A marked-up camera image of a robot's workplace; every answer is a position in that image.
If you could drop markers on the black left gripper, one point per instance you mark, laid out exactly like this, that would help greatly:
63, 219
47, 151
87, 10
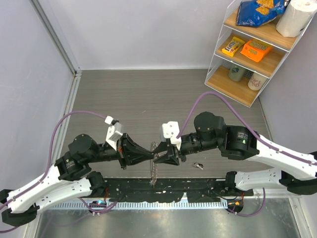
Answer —
125, 145

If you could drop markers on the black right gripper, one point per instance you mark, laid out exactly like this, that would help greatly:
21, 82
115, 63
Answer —
173, 152

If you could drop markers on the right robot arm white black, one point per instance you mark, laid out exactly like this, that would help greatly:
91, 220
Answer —
295, 171

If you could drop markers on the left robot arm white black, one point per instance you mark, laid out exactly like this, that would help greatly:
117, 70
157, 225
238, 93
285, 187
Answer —
69, 177

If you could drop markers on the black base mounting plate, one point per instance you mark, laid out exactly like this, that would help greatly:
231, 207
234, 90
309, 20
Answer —
168, 190

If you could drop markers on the grey green cup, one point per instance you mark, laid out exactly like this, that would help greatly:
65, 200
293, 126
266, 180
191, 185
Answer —
236, 72

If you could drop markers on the white printed cup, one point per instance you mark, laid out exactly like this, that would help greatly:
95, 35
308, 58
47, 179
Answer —
256, 81

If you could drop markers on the yellow candy bag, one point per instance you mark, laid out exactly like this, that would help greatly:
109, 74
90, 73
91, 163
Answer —
233, 46

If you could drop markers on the orange candy bag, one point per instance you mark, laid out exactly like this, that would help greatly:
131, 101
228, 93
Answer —
256, 50

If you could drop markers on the blue chips bag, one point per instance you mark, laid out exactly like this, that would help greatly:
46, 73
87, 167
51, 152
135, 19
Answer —
255, 13

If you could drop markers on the white paper towel roll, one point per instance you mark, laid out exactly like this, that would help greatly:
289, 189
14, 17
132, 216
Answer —
296, 16

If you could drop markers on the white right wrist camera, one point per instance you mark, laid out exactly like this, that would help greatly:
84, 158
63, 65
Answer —
170, 130

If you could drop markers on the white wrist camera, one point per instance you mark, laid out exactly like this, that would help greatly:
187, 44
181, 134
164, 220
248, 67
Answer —
170, 130
114, 132

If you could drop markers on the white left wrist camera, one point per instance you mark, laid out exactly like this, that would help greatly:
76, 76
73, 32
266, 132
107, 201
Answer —
114, 132

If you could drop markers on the aluminium cable duct rail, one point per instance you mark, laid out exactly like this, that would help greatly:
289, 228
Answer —
182, 204

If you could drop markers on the white wire wooden shelf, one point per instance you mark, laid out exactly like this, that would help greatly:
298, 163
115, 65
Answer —
245, 59

